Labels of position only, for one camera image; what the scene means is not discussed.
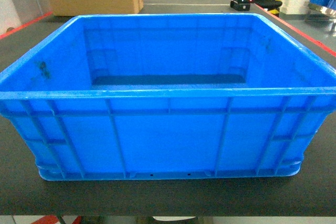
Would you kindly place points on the large blue plastic crate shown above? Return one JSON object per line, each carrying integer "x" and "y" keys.
{"x": 168, "y": 96}

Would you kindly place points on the small black mobile robot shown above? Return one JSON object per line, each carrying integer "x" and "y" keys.
{"x": 241, "y": 5}

